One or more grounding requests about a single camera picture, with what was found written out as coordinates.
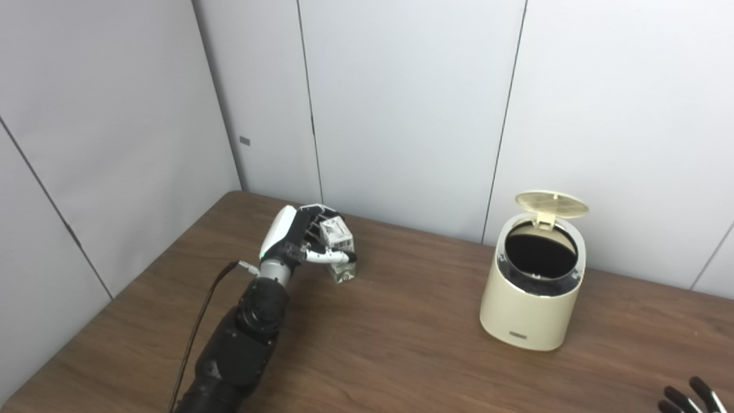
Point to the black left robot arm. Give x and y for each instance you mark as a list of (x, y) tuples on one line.
[(241, 350)]

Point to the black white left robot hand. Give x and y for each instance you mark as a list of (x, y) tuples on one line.
[(284, 235)]

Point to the cream-colored lidded bin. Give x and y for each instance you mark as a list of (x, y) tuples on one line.
[(530, 304)]

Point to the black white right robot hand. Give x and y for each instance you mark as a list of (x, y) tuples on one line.
[(685, 398)]

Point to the white green milk carton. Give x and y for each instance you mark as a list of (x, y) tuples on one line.
[(338, 235)]

